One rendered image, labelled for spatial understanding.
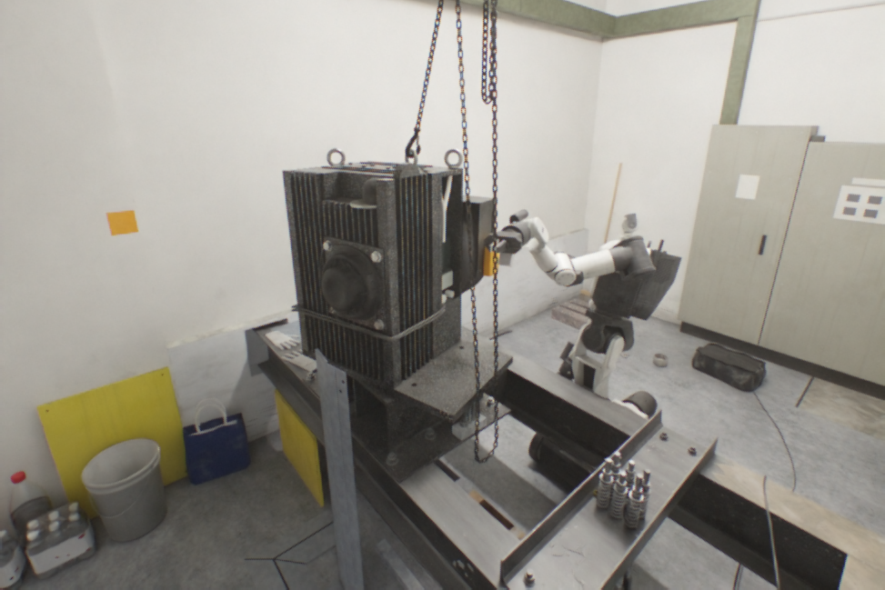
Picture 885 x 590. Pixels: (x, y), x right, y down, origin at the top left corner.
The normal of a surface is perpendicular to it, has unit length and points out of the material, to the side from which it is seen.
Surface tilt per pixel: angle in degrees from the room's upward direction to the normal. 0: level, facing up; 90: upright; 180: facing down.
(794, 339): 90
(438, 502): 0
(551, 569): 0
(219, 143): 90
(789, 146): 90
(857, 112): 90
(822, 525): 0
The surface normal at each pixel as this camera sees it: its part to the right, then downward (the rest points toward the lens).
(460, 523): 0.00, -0.95
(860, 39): -0.76, 0.20
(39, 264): 0.65, 0.23
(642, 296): -0.29, 0.02
